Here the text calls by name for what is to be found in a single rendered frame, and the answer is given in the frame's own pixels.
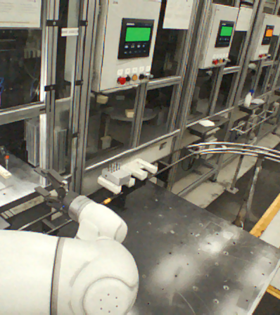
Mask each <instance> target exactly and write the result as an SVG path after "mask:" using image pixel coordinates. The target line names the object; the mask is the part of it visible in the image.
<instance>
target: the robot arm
mask: <svg viewBox="0 0 280 315"><path fill-rule="evenodd" d="M34 171H35V172H36V173H38V174H39V175H40V176H42V177H44V178H47V179H48V180H49V181H50V182H51V184H52V185H53V186H54V188H55V189H56V192H57V193H58V196H52V195H51V193H50V192H48V191H47V190H45V189H44V188H42V187H41V186H38V187H36V188H34V190H35V191H36V192H38V193H39V194H40V195H41V196H42V197H43V198H44V202H45V201H47V203H46V205H48V206H49V207H52V208H54V209H55V210H58V211H59V212H60V213H61V214H65V213H66V212H67V213H69V216H70V217H71V218H72V219H74V220H75V221H76V222H77V223H78V224H80V226H79V231H78V232H77V235H76V236H75V238H64V237H56V236H48V235H45V234H43V233H37V232H30V231H12V230H0V315H127V313H129V311H130V310H131V308H132V306H133V305H134V301H135V299H136V294H137V290H138V287H139V276H138V271H137V268H136V264H135V262H134V259H133V257H132V255H131V254H130V253H129V251H128V250H127V249H125V248H124V247H123V246H122V245H121V242H122V241H123V240H124V239H125V236H126V234H127V225H126V223H125V222H124V221H123V220H122V219H121V218H120V217H119V216H118V215H117V214H116V213H114V211H112V210H110V209H109V208H107V207H106V206H104V205H101V204H98V203H95V202H94V201H93V200H90V199H89V198H88V197H86V196H84V195H79V194H78V193H76V192H72V191H70V190H69V188H68V187H67V184H69V182H68V181H67V180H65V179H64V178H63V177H61V176H60V175H59V174H58V173H57V172H56V171H55V170H54V169H49V170H46V169H43V168H41V167H37V168H34Z"/></svg>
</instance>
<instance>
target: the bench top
mask: <svg viewBox="0 0 280 315"><path fill-rule="evenodd" d="M103 205H104V206H106V207H107V208H109V209H110V210H112V211H114V213H116V214H117V215H118V216H119V217H120V218H121V219H122V220H123V221H124V222H125V223H126V225H127V234H126V236H125V239H124V240H123V241H122V242H121V245H122V246H123V247H124V248H125V249H127V250H128V251H129V253H130V254H131V255H132V257H133V259H134V262H135V264H136V268H137V271H138V276H139V287H138V290H137V294H136V299H135V301H134V305H133V306H132V308H131V310H130V311H129V313H127V315H253V312H254V311H255V310H256V308H257V306H258V304H259V303H260V301H261V299H262V297H263V295H264V294H265V293H266V291H267V289H268V287H269V284H270V283H271V282H272V279H273V277H274V275H275V273H276V271H277V270H278V268H279V266H280V249H279V248H277V247H275V246H273V245H272V244H270V243H267V242H265V241H264V240H262V239H260V238H258V237H257V236H254V235H252V234H250V233H248V232H247V231H245V230H243V229H241V228H238V227H237V226H235V225H233V224H231V223H229V222H228V221H226V220H224V219H223V218H221V217H217V216H215V215H214V214H212V213H210V212H208V211H206V210H204V209H203V208H201V207H199V206H197V205H196V204H194V203H192V202H190V201H188V200H186V199H184V198H183V197H181V196H179V195H177V194H175V193H173V192H172V191H169V190H167V189H166V188H163V187H162V186H160V185H158V184H156V183H154V182H152V181H151V180H147V182H146V184H145V185H143V186H141V187H139V188H138V189H136V190H134V191H132V192H131V193H129V194H127V195H126V199H125V207H126V209H125V210H122V209H121V208H119V207H118V206H116V205H114V204H112V203H111V202H110V201H109V202H107V203H106V204H103ZM194 208H195V210H194ZM79 226H80V224H78V223H77V222H76V221H74V222H72V223H70V224H68V225H65V226H63V227H62V228H60V229H59V233H57V234H58V235H57V237H64V238H75V236H76V235H77V232H78V231H79ZM190 233H193V235H191V234H190ZM233 242H235V243H236V244H233ZM169 252H171V253H172V254H169Z"/></svg>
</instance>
